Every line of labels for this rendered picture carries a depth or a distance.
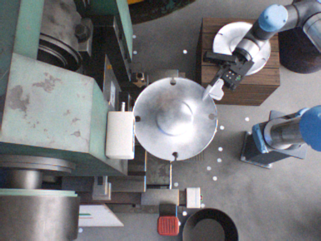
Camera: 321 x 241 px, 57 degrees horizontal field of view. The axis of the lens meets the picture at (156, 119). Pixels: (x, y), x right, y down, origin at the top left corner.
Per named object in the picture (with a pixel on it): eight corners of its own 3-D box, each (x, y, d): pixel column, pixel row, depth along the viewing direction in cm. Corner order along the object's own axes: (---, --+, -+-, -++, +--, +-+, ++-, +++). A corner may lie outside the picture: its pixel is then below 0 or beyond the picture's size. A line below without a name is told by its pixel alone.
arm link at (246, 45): (242, 35, 102) (238, 46, 110) (234, 45, 101) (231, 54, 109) (261, 48, 101) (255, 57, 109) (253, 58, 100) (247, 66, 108)
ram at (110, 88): (136, 93, 95) (123, 47, 66) (135, 140, 91) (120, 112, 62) (82, 93, 95) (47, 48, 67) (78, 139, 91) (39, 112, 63)
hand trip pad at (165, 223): (177, 214, 104) (178, 216, 97) (177, 233, 103) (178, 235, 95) (157, 214, 105) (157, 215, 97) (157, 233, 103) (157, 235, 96)
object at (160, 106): (132, 79, 106) (131, 78, 105) (214, 76, 104) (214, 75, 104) (131, 161, 100) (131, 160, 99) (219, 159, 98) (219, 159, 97)
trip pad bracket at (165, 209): (175, 203, 121) (176, 204, 102) (175, 228, 119) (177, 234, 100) (160, 203, 121) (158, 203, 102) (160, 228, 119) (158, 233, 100)
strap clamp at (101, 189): (113, 152, 109) (108, 147, 99) (110, 199, 104) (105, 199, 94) (96, 152, 109) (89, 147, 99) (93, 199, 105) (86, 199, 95)
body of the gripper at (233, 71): (235, 86, 99) (256, 59, 100) (214, 72, 100) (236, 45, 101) (231, 93, 106) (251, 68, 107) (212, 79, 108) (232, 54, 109)
